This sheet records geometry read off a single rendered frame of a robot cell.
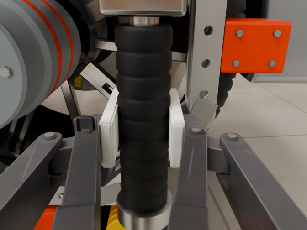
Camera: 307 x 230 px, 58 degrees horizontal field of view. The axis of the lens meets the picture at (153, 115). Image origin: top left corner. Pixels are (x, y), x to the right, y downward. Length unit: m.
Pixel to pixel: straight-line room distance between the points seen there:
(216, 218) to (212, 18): 1.09
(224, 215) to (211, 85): 1.04
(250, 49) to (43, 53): 0.26
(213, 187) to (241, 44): 1.21
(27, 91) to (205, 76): 0.24
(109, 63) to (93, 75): 0.20
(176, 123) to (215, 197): 1.33
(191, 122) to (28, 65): 0.16
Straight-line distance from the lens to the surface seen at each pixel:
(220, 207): 1.43
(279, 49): 0.42
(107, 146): 0.16
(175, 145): 0.16
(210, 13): 0.39
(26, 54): 0.28
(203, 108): 0.41
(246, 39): 0.40
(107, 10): 0.17
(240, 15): 0.49
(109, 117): 0.16
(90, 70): 0.51
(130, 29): 0.16
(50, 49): 0.31
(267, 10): 0.63
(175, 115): 0.17
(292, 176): 1.78
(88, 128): 0.16
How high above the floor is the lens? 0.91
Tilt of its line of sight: 22 degrees down
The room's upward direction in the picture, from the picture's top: 1 degrees clockwise
